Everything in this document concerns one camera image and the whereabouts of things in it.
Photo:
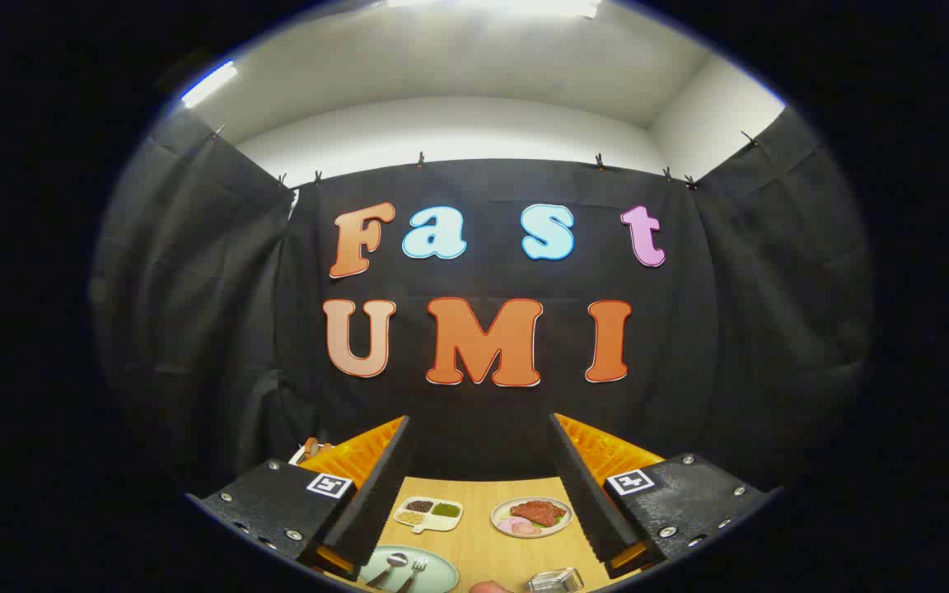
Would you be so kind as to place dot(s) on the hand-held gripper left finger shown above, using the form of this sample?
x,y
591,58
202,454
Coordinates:
x,y
376,494

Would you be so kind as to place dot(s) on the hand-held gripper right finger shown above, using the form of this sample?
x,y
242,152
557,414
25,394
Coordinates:
x,y
586,494

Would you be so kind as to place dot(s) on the pile of yellow beans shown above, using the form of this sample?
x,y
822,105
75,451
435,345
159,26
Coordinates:
x,y
409,518

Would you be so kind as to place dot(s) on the white round food plate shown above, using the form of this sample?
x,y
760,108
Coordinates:
x,y
558,527

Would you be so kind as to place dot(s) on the pile of dark beans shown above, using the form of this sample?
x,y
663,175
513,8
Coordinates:
x,y
419,506

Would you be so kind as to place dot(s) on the brown meat steak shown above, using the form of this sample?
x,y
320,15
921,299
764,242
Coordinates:
x,y
538,512

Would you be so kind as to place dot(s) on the salmon pink ham slice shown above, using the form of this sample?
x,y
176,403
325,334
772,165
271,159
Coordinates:
x,y
526,529

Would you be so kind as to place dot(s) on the white compartment dish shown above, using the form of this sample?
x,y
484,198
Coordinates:
x,y
441,521

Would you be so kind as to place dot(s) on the pile of green beans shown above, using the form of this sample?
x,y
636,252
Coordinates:
x,y
446,510

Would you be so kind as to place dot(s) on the small brown object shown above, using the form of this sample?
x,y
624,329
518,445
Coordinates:
x,y
310,448

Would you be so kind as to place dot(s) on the pale pink ham slice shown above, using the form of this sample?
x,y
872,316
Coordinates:
x,y
509,523

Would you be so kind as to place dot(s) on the white rectangular holder box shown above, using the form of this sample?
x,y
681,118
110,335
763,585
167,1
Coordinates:
x,y
298,454

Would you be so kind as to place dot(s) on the light blue plate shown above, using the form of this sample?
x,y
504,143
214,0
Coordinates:
x,y
441,572

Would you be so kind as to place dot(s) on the row of black cloth clips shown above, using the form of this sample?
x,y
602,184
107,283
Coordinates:
x,y
420,159

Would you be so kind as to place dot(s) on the ceiling light strip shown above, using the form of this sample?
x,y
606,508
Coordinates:
x,y
209,82
491,7

